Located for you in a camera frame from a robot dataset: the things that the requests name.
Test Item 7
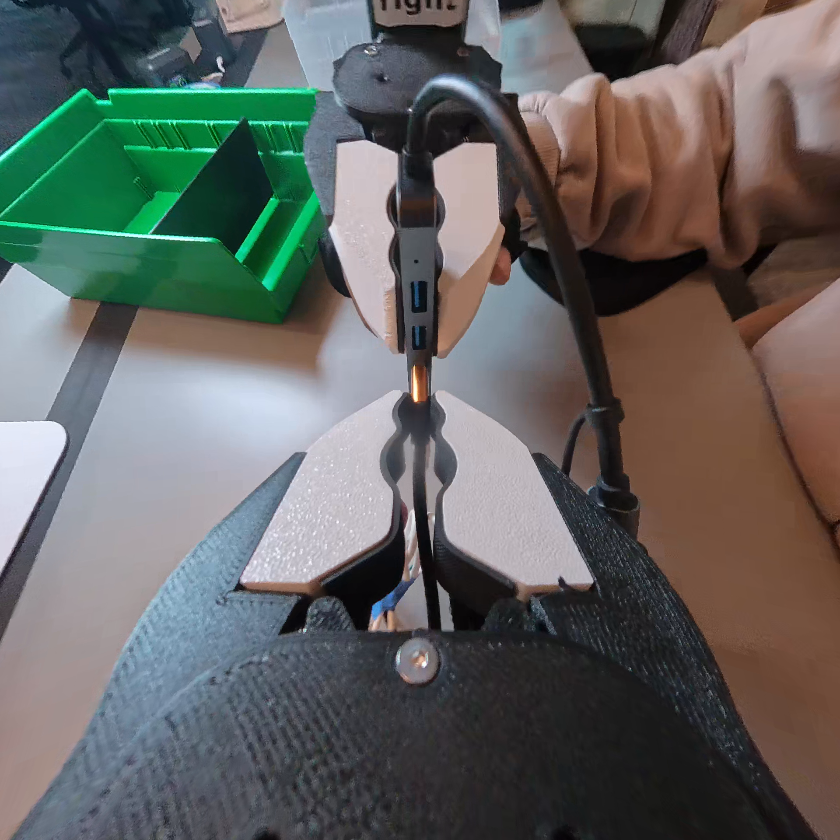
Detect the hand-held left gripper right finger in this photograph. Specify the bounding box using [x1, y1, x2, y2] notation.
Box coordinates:
[425, 390, 596, 608]

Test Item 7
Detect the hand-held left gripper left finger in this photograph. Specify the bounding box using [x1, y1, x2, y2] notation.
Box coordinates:
[239, 390, 411, 599]

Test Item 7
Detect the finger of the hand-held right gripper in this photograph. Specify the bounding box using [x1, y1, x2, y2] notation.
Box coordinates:
[433, 139, 508, 360]
[327, 136, 403, 357]

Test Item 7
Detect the grey usb hub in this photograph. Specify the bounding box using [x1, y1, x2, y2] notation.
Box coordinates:
[392, 174, 441, 371]

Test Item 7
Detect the usb cable with orange plug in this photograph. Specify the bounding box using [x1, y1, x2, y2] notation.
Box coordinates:
[407, 361, 444, 632]

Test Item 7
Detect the person's right forearm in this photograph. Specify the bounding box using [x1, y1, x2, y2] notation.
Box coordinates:
[517, 0, 840, 270]

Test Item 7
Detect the black divider panel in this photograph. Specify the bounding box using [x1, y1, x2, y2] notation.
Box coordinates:
[150, 117, 275, 256]

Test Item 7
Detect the black rounded cushion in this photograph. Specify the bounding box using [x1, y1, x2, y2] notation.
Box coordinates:
[518, 246, 778, 317]

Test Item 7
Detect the black bag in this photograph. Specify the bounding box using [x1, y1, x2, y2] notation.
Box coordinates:
[62, 0, 237, 89]

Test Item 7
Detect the green plastic bin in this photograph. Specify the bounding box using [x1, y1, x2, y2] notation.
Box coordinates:
[0, 87, 329, 324]

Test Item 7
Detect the white rounded board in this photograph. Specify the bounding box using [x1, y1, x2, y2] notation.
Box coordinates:
[0, 420, 70, 575]

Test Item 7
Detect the thin black cable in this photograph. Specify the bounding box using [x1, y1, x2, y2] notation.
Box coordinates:
[561, 410, 592, 476]

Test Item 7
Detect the thick black hub cable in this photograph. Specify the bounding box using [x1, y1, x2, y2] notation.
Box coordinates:
[402, 73, 643, 539]

